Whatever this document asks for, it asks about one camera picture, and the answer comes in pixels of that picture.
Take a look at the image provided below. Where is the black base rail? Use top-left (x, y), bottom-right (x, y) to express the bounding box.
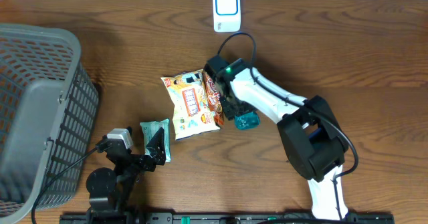
top-left (59, 211), bottom-right (395, 224)

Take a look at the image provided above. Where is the grey plastic basket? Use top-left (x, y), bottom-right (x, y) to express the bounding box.
top-left (1, 23), bottom-right (99, 223)

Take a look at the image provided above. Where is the blue Listerine mouthwash bottle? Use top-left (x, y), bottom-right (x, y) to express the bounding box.
top-left (235, 112), bottom-right (260, 130)

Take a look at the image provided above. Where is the teal wet wipes pack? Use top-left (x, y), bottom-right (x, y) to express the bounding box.
top-left (140, 118), bottom-right (171, 162)

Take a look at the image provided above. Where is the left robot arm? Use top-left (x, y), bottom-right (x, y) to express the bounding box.
top-left (86, 127), bottom-right (166, 223)

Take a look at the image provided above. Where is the chocolate bar wrapper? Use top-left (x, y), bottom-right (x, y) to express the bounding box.
top-left (203, 70), bottom-right (224, 127)

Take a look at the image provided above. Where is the cream snack bag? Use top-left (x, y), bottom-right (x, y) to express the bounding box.
top-left (161, 70), bottom-right (220, 140)

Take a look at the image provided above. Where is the white barcode scanner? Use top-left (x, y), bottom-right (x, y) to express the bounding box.
top-left (213, 0), bottom-right (241, 33)

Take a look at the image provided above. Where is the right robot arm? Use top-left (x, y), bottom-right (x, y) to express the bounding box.
top-left (204, 55), bottom-right (349, 220)

